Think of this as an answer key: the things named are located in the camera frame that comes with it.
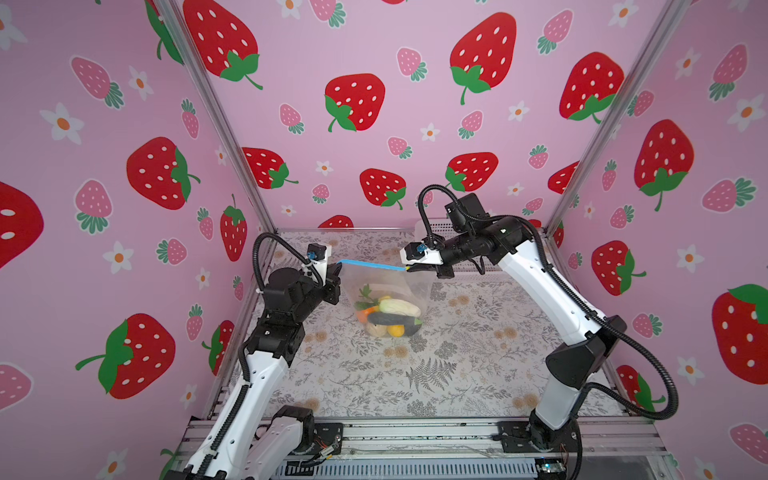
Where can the beige garlic toy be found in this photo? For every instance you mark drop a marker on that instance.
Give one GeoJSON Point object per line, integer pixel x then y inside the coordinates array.
{"type": "Point", "coordinates": [377, 331]}

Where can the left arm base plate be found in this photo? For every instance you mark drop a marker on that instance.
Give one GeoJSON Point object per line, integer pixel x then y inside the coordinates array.
{"type": "Point", "coordinates": [324, 435]}

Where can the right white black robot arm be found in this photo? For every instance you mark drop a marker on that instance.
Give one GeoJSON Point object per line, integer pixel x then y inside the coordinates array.
{"type": "Point", "coordinates": [588, 336]}

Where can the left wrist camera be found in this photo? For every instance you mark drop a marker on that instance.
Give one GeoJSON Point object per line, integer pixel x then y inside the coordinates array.
{"type": "Point", "coordinates": [318, 261]}

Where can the white daikon toy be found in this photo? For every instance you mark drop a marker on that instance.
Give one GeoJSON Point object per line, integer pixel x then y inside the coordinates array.
{"type": "Point", "coordinates": [399, 307]}

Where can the yellow lemon toy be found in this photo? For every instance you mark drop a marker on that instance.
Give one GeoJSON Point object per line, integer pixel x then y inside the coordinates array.
{"type": "Point", "coordinates": [396, 331]}

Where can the left aluminium frame post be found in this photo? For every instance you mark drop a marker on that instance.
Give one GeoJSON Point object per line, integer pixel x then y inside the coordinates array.
{"type": "Point", "coordinates": [180, 35]}

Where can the orange tangerine toy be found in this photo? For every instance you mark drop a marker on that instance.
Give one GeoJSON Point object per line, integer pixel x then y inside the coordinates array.
{"type": "Point", "coordinates": [363, 315]}

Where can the white plastic basket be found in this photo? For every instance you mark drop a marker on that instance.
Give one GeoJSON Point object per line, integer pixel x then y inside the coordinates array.
{"type": "Point", "coordinates": [443, 227]}

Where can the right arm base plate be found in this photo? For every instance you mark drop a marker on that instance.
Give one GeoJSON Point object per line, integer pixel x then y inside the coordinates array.
{"type": "Point", "coordinates": [536, 438]}

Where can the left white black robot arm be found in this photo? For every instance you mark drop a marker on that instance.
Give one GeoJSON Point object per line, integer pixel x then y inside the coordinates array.
{"type": "Point", "coordinates": [236, 448]}

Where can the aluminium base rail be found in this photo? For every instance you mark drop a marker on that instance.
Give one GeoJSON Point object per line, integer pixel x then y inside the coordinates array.
{"type": "Point", "coordinates": [462, 448]}

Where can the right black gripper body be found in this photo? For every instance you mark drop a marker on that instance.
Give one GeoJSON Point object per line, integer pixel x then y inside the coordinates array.
{"type": "Point", "coordinates": [453, 250]}

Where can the green leaf toy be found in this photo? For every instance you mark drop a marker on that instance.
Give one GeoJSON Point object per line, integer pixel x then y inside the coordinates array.
{"type": "Point", "coordinates": [366, 300]}

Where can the clear zip top bag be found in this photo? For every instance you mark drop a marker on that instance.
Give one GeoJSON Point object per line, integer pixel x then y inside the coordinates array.
{"type": "Point", "coordinates": [387, 280]}

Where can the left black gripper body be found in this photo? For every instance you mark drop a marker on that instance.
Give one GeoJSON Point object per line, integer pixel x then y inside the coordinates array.
{"type": "Point", "coordinates": [312, 298]}

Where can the right aluminium frame post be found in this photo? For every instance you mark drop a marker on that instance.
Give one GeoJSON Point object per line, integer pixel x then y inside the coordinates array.
{"type": "Point", "coordinates": [659, 35]}

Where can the aluminium frame post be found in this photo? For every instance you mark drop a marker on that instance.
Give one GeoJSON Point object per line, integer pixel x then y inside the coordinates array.
{"type": "Point", "coordinates": [180, 35]}
{"type": "Point", "coordinates": [659, 35]}

